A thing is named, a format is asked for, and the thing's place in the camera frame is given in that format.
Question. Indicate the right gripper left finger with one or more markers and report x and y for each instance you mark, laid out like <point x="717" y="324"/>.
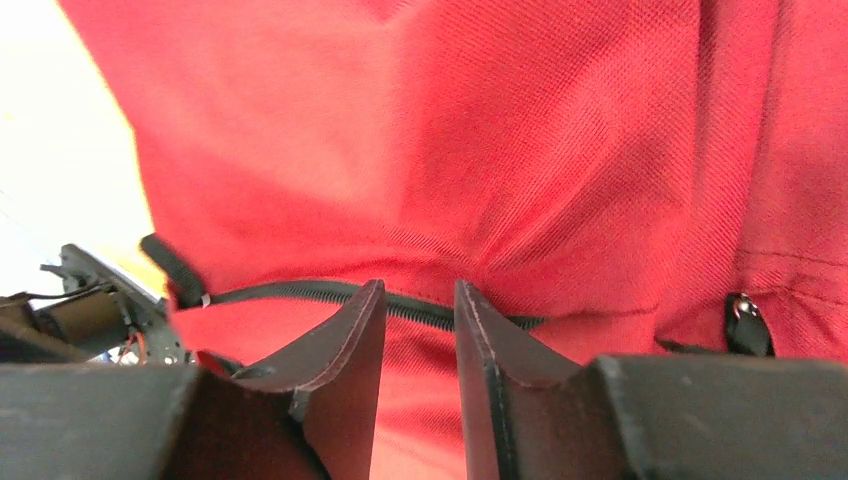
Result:
<point x="305" y="412"/>

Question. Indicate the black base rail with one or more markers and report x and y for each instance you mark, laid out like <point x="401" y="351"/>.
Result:
<point x="100" y="309"/>

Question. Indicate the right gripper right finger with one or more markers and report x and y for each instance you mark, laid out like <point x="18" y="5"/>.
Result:
<point x="530" y="413"/>

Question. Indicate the red backpack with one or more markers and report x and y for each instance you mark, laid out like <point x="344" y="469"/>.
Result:
<point x="606" y="172"/>

